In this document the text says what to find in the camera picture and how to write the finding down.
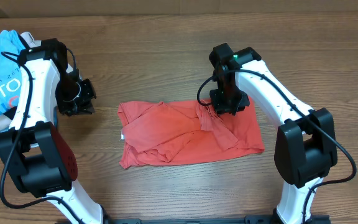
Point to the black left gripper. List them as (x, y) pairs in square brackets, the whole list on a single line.
[(86, 104)]

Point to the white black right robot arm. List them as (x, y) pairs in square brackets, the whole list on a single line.
[(304, 151)]

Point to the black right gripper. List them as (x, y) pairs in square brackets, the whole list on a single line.
[(222, 109)]

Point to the red polo shirt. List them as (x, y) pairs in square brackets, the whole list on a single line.
[(185, 132)]

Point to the light blue printed t-shirt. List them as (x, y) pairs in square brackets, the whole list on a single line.
[(10, 73)]

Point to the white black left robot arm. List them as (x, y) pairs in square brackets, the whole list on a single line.
[(39, 166)]

